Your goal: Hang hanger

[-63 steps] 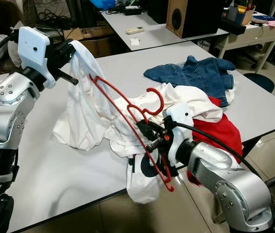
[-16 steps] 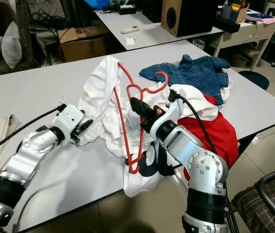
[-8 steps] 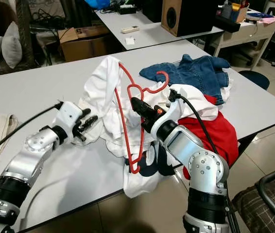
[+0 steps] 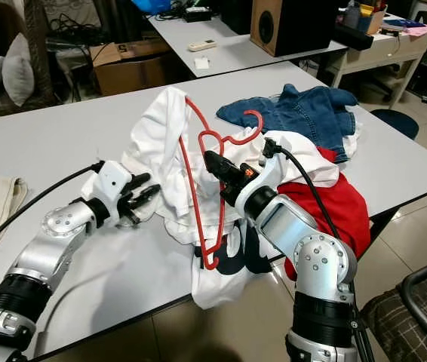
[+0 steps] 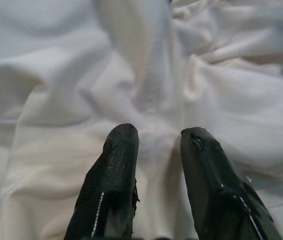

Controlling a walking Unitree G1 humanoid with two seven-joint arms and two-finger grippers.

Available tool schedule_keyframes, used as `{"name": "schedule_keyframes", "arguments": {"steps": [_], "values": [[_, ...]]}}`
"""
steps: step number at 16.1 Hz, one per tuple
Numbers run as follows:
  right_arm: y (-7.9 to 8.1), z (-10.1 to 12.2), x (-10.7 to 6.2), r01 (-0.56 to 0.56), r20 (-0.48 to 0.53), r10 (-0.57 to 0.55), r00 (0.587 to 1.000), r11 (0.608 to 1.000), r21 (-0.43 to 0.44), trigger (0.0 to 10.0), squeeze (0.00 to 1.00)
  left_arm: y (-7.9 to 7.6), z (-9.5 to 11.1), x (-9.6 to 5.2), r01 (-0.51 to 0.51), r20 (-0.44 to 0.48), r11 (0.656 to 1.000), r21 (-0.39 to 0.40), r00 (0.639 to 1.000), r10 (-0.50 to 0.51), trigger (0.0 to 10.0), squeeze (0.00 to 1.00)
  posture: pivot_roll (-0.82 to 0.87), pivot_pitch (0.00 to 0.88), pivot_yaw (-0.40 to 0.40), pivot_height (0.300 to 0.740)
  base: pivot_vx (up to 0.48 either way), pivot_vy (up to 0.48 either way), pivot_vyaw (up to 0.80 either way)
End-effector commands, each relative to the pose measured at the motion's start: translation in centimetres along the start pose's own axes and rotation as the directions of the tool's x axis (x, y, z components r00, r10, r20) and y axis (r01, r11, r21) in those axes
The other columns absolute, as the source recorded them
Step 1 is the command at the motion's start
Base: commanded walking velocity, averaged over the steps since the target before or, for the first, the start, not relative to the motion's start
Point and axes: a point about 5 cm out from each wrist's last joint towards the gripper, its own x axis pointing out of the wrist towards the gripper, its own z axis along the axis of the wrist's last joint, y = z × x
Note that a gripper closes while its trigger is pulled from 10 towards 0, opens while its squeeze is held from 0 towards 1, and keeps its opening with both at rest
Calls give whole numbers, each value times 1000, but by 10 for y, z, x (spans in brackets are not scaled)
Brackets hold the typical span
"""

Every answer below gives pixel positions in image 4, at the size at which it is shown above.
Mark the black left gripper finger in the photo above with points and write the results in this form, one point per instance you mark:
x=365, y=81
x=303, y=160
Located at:
x=150, y=199
x=139, y=183

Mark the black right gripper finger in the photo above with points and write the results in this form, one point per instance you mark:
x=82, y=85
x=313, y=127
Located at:
x=219, y=166

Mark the white shirt black print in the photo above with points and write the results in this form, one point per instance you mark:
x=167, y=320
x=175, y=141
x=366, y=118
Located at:
x=161, y=143

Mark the large white table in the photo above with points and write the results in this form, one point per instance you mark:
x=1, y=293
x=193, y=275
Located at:
x=78, y=121

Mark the blue denim jeans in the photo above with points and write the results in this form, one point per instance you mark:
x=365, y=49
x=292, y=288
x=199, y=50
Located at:
x=304, y=113

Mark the red t-shirt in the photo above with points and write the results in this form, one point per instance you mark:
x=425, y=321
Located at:
x=342, y=215

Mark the small white card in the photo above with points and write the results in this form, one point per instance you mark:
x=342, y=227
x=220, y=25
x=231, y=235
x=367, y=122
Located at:
x=203, y=63

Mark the white work table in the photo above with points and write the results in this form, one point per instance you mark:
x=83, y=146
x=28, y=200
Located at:
x=225, y=60

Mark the brown cardboard box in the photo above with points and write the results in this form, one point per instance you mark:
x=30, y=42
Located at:
x=130, y=74

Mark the white remote control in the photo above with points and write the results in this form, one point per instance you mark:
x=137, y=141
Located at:
x=202, y=45

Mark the black desktop box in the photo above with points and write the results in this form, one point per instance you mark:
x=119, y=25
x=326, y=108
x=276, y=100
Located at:
x=235, y=15

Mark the dark blue round stool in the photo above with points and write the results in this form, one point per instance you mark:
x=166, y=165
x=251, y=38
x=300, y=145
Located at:
x=394, y=124

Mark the wood and black loudspeaker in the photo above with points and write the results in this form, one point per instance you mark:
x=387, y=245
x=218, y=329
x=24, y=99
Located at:
x=311, y=26

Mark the blue plastic box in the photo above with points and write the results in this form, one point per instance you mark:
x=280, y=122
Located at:
x=166, y=6

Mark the small white desk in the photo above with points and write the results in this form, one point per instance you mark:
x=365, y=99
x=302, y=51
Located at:
x=383, y=53

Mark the desk organiser with pens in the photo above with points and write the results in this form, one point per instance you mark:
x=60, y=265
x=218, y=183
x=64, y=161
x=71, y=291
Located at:
x=364, y=16

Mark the pink paper sheet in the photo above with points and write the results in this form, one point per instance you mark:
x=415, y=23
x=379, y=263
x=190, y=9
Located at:
x=417, y=30

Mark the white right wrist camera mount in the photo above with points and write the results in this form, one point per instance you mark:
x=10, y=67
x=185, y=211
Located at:
x=266, y=188

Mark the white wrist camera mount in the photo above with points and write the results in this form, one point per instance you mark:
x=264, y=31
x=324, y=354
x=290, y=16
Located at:
x=266, y=188
x=115, y=179

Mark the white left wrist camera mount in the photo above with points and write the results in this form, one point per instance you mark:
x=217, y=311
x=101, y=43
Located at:
x=115, y=179

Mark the metal frame plaid chair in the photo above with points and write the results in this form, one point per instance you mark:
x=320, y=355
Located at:
x=410, y=324

